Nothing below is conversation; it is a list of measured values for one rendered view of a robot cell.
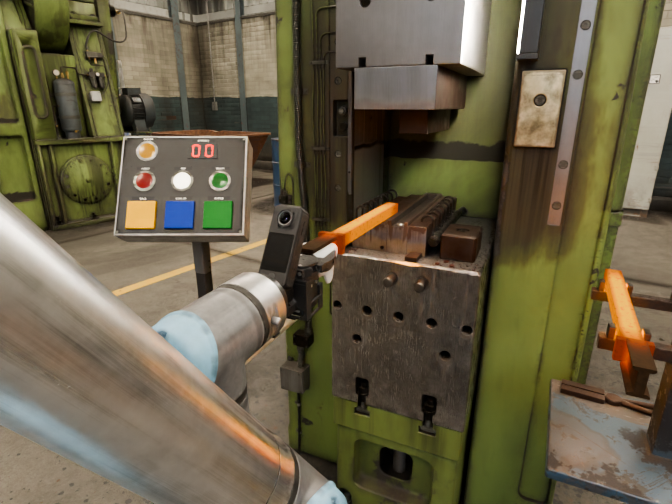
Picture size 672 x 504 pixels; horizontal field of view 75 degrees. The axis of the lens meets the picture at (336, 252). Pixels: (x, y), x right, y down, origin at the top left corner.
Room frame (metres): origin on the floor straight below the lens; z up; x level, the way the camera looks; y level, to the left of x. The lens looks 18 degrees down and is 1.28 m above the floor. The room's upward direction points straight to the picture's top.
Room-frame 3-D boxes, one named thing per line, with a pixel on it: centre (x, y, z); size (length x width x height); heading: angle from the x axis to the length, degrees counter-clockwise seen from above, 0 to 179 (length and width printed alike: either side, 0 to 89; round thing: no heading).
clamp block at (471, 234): (1.07, -0.32, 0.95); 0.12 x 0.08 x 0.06; 156
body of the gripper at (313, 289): (0.58, 0.07, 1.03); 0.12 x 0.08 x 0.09; 155
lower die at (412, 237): (1.28, -0.22, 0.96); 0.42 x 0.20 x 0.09; 156
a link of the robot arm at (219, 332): (0.42, 0.14, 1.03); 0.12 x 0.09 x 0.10; 155
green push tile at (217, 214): (1.12, 0.31, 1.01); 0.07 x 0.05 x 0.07; 90
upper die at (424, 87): (1.28, -0.22, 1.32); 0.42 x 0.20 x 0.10; 156
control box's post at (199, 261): (1.25, 0.40, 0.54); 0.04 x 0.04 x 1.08; 66
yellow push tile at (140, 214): (1.12, 0.51, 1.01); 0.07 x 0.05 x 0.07; 90
